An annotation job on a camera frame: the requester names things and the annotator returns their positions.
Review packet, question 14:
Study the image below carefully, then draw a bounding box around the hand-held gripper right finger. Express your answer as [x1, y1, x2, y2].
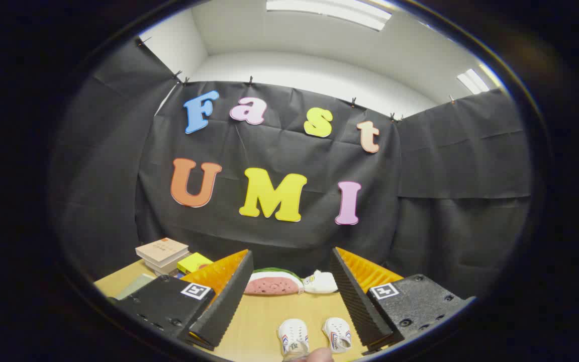
[330, 247, 475, 355]

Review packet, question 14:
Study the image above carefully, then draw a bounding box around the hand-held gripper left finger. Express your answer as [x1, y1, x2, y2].
[109, 250, 254, 351]

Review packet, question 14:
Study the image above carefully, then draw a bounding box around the white canvas shoe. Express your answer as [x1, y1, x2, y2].
[322, 317, 353, 352]
[278, 318, 310, 358]

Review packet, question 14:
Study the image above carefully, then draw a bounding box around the green fabric storage box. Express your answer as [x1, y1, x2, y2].
[116, 274, 157, 300]

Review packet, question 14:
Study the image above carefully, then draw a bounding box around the white plush toy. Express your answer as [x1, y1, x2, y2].
[302, 270, 339, 295]

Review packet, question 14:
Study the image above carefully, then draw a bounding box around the watermelon slice plush toy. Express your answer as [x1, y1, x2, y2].
[244, 267, 304, 296]

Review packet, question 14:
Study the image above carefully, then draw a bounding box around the yellow book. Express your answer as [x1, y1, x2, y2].
[177, 252, 214, 275]

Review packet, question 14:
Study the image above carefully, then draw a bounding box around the ceiling light panel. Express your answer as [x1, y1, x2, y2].
[457, 68, 491, 95]
[266, 0, 393, 31]

